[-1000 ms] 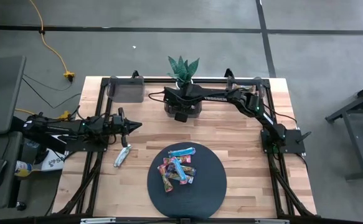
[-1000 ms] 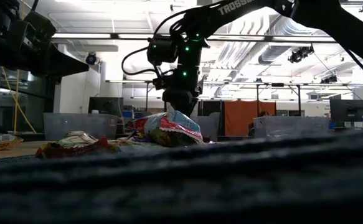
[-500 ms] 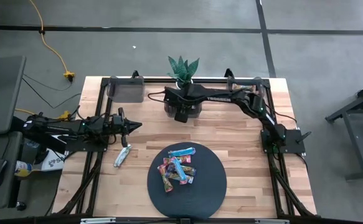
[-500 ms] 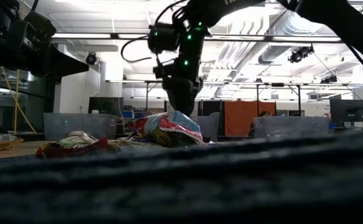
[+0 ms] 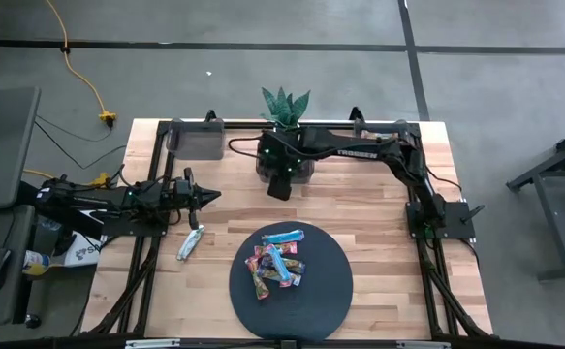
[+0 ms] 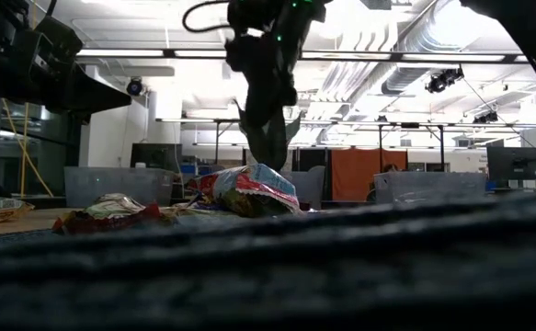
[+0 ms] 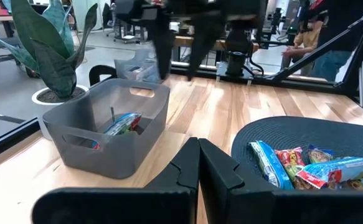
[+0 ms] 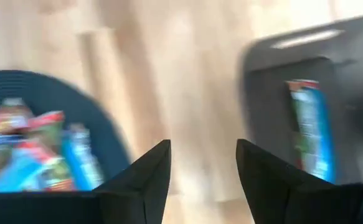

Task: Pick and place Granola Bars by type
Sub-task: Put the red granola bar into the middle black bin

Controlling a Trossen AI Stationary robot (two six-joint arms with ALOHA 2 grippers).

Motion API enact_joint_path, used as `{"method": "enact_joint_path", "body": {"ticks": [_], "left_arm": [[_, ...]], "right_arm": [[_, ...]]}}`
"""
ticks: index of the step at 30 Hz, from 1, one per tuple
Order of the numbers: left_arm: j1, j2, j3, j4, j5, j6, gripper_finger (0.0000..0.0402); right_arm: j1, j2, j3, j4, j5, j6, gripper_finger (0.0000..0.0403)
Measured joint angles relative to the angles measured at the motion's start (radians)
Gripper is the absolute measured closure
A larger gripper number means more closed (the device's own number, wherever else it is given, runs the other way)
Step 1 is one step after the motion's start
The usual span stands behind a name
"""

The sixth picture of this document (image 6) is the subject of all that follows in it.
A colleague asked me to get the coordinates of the clear plastic bin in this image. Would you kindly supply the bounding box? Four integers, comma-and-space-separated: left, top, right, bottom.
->
210, 164, 326, 212
63, 165, 177, 208
373, 172, 488, 206

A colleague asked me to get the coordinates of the round black ceiling spotlight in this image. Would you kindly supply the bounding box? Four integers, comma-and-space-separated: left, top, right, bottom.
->
126, 76, 146, 97

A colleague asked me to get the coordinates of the orange partition panel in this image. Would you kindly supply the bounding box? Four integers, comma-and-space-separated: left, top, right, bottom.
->
331, 148, 408, 202

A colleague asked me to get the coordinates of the black ceiling spotlight cluster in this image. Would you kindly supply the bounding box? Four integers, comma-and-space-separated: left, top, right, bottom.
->
424, 66, 465, 95
473, 110, 500, 125

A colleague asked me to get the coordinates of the overhead frame light bar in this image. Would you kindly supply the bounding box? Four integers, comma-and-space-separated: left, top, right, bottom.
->
76, 48, 530, 64

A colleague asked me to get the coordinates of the blue storage box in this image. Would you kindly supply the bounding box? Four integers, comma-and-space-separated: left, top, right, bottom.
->
179, 163, 213, 177

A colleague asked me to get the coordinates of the black metal frame table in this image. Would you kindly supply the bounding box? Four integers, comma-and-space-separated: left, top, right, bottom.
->
211, 118, 447, 175

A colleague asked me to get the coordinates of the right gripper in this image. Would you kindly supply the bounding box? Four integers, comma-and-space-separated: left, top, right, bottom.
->
225, 0, 328, 170

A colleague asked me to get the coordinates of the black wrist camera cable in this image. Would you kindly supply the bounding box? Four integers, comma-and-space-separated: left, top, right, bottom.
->
182, 0, 232, 34

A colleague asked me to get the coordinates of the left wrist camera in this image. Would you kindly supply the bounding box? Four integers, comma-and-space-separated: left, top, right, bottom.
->
34, 16, 85, 63

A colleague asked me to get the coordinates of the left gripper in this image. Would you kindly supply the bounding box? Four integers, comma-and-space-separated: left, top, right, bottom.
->
1, 34, 133, 126

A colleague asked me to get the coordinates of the person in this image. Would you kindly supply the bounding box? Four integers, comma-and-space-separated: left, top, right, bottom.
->
367, 164, 401, 203

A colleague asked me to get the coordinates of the black computer monitor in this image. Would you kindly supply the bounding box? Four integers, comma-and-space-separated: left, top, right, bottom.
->
130, 143, 183, 169
486, 146, 536, 188

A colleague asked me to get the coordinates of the round dark woven placemat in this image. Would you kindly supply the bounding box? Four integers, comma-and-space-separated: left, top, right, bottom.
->
0, 188, 536, 331

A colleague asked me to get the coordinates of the yellow power cable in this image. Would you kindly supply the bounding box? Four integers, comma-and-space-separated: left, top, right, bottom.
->
0, 98, 53, 198

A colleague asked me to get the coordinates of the green snake plant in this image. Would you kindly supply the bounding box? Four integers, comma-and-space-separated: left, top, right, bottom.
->
235, 98, 302, 172

